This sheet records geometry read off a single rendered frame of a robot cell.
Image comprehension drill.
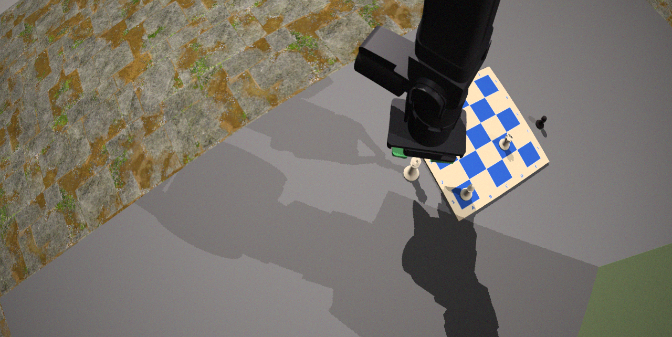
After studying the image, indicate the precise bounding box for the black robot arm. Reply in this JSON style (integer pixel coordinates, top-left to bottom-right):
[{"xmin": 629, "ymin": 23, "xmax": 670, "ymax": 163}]
[{"xmin": 354, "ymin": 0, "xmax": 500, "ymax": 129}]

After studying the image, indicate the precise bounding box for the white chess rook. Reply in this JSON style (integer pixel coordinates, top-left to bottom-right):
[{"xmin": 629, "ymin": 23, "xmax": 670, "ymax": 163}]
[{"xmin": 499, "ymin": 133, "xmax": 513, "ymax": 150}]

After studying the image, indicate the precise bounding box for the black pawn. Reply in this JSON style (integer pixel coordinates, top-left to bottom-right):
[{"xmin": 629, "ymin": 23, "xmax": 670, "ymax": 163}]
[{"xmin": 535, "ymin": 116, "xmax": 547, "ymax": 129}]

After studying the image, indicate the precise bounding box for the white chess king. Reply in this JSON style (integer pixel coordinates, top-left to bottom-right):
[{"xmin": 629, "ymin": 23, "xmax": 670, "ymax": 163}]
[{"xmin": 403, "ymin": 157, "xmax": 421, "ymax": 181}]

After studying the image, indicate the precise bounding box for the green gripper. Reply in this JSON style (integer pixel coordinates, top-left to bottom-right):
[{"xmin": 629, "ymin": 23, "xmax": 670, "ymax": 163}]
[{"xmin": 387, "ymin": 98, "xmax": 467, "ymax": 164}]

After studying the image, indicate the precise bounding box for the white bishop chess piece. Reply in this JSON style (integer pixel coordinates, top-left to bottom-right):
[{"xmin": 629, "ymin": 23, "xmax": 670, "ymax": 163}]
[{"xmin": 460, "ymin": 184, "xmax": 475, "ymax": 201}]

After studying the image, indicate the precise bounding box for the blue and cream chessboard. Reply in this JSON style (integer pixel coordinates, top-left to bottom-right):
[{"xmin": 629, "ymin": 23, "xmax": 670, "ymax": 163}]
[{"xmin": 423, "ymin": 67, "xmax": 549, "ymax": 222}]

